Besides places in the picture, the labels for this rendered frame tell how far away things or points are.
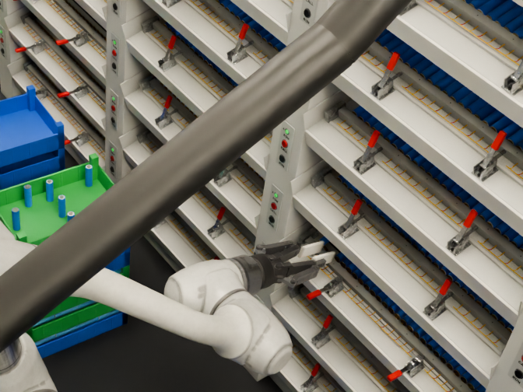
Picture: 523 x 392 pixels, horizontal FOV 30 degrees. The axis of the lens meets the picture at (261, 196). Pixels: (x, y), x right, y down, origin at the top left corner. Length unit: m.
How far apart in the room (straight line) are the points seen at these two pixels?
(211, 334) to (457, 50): 0.67
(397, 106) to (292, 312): 0.77
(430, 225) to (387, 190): 0.12
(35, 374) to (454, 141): 0.98
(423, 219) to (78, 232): 1.55
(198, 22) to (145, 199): 1.95
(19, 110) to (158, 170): 2.45
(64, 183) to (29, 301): 2.20
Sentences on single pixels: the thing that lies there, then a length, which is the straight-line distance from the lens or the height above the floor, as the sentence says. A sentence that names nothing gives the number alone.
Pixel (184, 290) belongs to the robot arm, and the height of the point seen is 0.72.
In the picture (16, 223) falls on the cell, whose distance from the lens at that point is 2.47.
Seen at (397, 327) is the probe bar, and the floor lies 0.54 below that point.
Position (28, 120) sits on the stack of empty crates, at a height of 0.40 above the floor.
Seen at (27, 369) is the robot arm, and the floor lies 0.50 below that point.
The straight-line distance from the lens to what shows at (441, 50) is 1.71.
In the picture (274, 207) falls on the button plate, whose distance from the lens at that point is 2.26.
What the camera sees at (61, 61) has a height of 0.34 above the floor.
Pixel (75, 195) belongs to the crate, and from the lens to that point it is 2.57.
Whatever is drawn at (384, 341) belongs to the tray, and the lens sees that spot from 2.19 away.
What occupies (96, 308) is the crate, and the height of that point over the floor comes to 0.12.
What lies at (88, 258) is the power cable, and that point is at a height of 1.86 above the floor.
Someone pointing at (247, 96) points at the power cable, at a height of 1.91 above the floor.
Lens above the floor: 2.15
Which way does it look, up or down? 42 degrees down
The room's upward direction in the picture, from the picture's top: 9 degrees clockwise
